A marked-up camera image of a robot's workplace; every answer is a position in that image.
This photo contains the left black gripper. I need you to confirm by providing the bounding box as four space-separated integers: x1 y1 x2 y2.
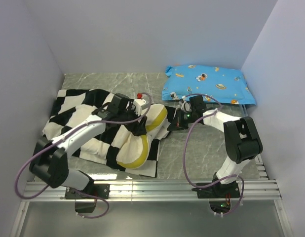
117 104 147 136

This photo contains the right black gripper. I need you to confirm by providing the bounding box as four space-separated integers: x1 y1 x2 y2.
168 108 197 131

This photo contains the cream yellow pillow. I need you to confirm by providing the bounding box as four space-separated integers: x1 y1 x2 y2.
116 104 168 169

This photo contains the black white checkered pillowcase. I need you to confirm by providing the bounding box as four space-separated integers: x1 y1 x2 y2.
42 89 176 178

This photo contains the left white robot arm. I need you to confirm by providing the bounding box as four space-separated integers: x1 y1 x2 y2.
29 93 152 198

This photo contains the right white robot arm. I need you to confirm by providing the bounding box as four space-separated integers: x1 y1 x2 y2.
168 93 263 198

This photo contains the blue space print pillow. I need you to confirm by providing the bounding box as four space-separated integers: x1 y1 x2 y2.
162 65 256 105

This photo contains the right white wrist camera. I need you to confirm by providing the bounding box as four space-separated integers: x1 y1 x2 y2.
176 99 191 112

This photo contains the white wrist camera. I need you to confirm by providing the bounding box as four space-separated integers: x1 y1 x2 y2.
176 99 191 112
133 93 148 115

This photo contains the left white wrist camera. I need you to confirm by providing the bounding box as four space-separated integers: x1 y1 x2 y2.
133 93 148 115

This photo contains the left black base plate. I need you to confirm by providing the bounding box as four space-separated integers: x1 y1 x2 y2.
65 184 110 199

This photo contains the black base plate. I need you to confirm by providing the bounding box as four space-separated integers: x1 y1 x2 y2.
192 181 240 199
65 184 110 199

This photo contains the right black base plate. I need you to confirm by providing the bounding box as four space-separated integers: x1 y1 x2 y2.
192 181 240 199

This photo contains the aluminium mounting rail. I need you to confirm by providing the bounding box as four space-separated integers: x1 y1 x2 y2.
23 180 282 202

